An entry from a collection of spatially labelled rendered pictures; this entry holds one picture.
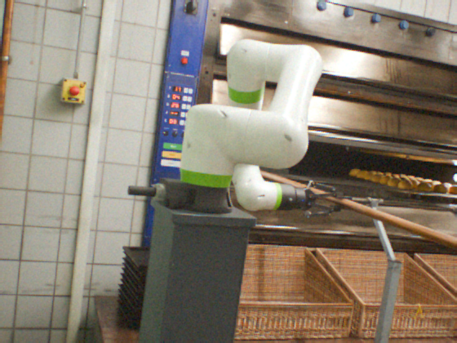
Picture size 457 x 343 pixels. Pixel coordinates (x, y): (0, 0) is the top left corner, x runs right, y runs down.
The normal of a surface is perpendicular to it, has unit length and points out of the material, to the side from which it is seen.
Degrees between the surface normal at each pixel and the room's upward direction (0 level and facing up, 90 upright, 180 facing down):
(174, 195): 81
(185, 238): 90
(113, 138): 90
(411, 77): 70
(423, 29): 90
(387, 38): 90
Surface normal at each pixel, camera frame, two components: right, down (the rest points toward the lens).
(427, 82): 0.37, -0.24
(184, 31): 0.31, 0.13
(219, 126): -0.17, -0.01
